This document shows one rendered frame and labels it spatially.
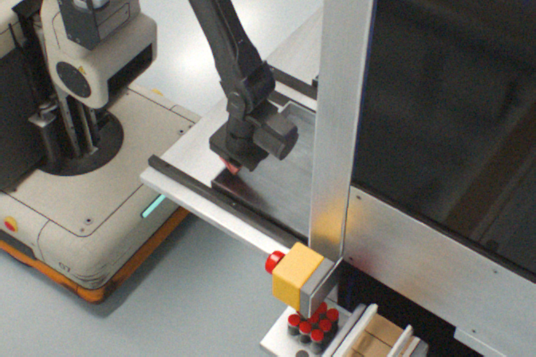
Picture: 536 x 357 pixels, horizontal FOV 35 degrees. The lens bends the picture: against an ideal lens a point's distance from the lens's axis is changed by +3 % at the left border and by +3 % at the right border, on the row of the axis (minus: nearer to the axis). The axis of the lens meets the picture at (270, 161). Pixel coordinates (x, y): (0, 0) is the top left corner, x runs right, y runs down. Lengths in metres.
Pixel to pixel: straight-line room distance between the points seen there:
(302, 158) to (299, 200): 0.10
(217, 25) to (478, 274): 0.54
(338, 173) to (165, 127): 1.40
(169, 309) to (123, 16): 0.89
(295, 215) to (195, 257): 1.05
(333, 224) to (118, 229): 1.14
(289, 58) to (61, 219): 0.85
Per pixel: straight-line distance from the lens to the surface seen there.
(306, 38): 1.87
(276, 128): 1.38
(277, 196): 1.56
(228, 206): 1.52
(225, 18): 1.31
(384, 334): 1.36
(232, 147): 1.48
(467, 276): 1.18
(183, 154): 1.64
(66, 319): 2.50
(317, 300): 1.31
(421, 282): 1.24
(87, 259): 2.27
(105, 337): 2.45
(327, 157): 1.15
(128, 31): 2.03
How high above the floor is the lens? 2.11
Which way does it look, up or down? 50 degrees down
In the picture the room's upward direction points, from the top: straight up
